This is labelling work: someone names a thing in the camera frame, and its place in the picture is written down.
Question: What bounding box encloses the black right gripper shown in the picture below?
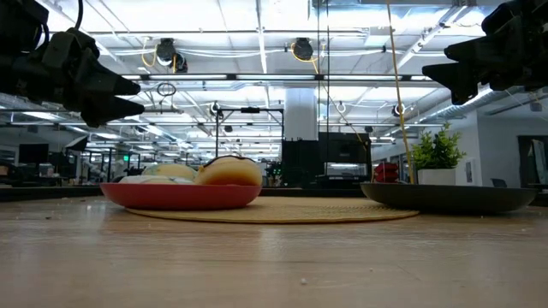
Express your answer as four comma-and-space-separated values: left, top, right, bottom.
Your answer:
422, 0, 548, 105

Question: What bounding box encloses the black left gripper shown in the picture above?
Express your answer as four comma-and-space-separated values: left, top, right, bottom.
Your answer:
0, 0, 146, 128

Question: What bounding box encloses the large mint frosted donut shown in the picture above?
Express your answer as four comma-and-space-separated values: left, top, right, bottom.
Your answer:
140, 163, 199, 181

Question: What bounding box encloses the large chocolate frosted donut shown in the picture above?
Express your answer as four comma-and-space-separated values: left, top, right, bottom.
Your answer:
193, 154, 264, 187

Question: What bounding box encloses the green plant in white pot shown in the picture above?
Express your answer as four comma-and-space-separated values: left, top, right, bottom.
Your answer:
409, 122, 467, 187

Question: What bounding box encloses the black background monitor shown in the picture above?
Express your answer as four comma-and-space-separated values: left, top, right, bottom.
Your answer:
17, 144, 50, 165

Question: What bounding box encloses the red plate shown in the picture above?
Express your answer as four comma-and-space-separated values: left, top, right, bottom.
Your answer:
99, 182, 263, 211

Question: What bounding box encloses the dark round plate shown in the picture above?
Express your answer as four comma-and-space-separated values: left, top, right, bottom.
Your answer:
360, 182, 539, 215

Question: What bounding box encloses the red background object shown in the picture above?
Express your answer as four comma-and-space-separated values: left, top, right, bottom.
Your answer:
372, 162, 400, 184

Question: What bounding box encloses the black computer tower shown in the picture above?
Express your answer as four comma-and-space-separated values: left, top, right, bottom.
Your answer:
281, 131, 372, 189

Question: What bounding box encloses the round woven straw placemat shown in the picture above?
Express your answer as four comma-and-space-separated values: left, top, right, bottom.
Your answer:
125, 196, 420, 225

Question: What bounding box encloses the hanging black cable loop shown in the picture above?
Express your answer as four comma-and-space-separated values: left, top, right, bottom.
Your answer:
156, 81, 177, 98

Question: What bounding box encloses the black ceiling cable reel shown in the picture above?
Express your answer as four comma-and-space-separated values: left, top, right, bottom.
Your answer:
292, 37, 315, 62
155, 37, 189, 74

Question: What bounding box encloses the yellow hanging cable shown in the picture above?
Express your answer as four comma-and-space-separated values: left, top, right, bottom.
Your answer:
384, 0, 415, 185

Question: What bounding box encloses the black left camera cable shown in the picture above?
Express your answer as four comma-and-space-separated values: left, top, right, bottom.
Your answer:
38, 0, 85, 48

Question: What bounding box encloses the black background rig frame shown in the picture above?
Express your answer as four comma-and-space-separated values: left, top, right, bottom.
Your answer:
213, 106, 285, 172

